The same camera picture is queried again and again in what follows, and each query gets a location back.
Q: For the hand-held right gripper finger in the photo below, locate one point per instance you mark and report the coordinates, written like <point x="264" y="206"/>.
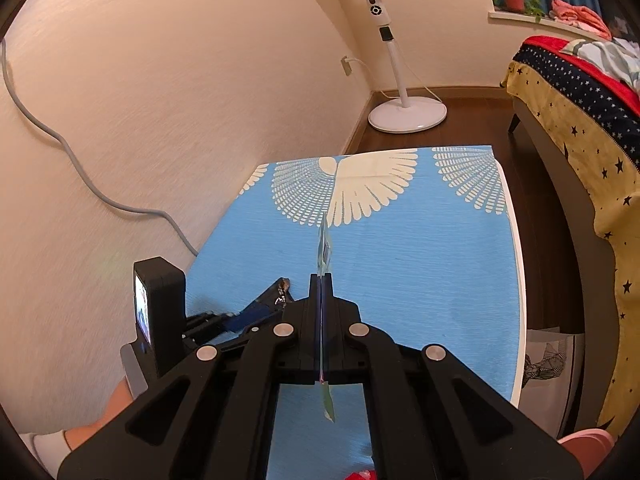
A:
<point x="315" y="330"/>
<point x="325" y="330"/>

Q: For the white printed tote bag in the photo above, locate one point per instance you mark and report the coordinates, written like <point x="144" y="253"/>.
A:
<point x="550" y="360"/>

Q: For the pink folded clothes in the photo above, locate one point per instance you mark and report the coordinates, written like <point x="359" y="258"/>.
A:
<point x="580" y="15"/>

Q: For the white standing fan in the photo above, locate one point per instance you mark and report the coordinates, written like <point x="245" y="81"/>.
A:
<point x="395" y="60"/>

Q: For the striped duvet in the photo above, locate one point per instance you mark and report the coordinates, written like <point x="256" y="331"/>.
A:
<point x="610" y="55"/>

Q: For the navy star-print blanket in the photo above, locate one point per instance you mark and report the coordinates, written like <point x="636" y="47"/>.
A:
<point x="575" y="77"/>

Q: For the black wrapper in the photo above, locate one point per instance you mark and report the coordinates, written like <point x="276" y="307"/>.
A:
<point x="285" y="286"/>

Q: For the green printed packet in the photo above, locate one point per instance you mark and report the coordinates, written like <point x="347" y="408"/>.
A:
<point x="325" y="255"/>

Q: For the grey bed frame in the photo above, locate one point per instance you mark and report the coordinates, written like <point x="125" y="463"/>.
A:
<point x="560" y="200"/>

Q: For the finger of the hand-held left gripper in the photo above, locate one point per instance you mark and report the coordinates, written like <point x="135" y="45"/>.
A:
<point x="262" y="297"/>
<point x="250" y="317"/>

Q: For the pink plastic container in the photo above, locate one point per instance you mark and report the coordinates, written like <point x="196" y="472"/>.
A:
<point x="585" y="447"/>

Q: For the person's left forearm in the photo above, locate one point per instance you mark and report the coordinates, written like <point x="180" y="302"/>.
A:
<point x="100" y="420"/>

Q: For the bed with star blanket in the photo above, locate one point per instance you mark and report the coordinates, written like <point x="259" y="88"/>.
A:
<point x="565" y="120"/>

